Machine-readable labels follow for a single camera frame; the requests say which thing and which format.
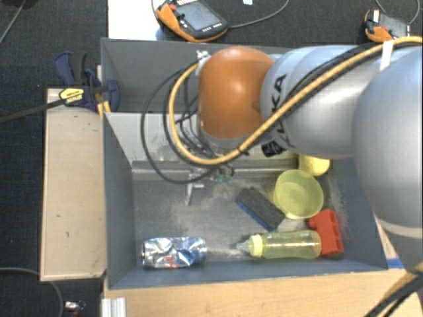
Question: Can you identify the black and blue sponge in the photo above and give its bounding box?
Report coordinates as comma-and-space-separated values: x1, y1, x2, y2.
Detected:
235, 186, 286, 232

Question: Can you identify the crushed silver can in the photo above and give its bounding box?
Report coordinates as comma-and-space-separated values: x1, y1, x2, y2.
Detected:
141, 236, 208, 270

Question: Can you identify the grey metal bin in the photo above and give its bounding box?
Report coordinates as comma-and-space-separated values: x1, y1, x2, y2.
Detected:
100, 37, 389, 291

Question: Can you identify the yellow-green plastic bowl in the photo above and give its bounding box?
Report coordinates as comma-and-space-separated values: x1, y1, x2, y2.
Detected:
272, 168, 325, 220

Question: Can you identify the yellow lemon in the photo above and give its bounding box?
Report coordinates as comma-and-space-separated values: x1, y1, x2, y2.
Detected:
298, 154, 331, 178

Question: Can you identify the yellow baby bottle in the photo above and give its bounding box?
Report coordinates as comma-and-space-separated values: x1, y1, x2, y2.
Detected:
235, 230, 323, 261

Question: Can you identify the pale wood board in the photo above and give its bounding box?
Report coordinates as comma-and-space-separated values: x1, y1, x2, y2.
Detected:
40, 88, 108, 282

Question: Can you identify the red toy brick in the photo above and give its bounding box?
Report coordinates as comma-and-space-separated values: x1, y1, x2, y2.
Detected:
308, 209, 346, 257

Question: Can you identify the black cylinder on white bracket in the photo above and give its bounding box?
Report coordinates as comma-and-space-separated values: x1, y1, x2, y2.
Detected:
260, 139, 286, 159

